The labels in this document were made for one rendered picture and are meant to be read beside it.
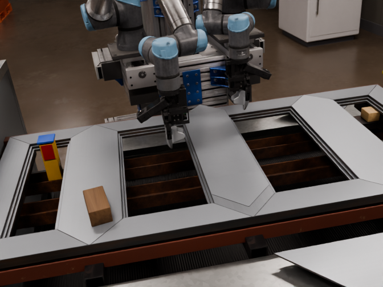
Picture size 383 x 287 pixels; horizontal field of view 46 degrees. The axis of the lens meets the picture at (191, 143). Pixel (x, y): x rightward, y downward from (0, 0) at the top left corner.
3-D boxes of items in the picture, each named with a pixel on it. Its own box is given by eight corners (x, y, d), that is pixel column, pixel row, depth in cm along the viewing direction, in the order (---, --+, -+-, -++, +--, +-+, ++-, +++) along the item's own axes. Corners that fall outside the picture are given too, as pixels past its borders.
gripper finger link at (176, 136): (186, 150, 148) (184, 124, 144) (168, 152, 148) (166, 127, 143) (185, 146, 151) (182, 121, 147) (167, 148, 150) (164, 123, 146)
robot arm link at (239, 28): (251, 12, 162) (247, 18, 154) (252, 42, 167) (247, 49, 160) (229, 12, 164) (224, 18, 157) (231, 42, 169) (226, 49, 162)
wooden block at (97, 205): (113, 221, 125) (110, 206, 123) (92, 227, 124) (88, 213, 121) (105, 199, 135) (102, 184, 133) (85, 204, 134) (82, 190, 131)
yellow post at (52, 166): (64, 187, 173) (53, 143, 164) (51, 189, 172) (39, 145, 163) (65, 180, 177) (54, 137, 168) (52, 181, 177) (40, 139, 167)
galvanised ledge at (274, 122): (381, 117, 209) (382, 111, 208) (101, 160, 195) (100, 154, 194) (359, 101, 227) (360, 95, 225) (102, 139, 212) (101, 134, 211)
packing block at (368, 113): (379, 120, 180) (380, 111, 179) (367, 122, 180) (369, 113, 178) (371, 114, 186) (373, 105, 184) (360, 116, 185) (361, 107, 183)
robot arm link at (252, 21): (227, 11, 175) (221, 17, 166) (256, 10, 172) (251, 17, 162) (228, 31, 178) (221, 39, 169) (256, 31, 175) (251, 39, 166)
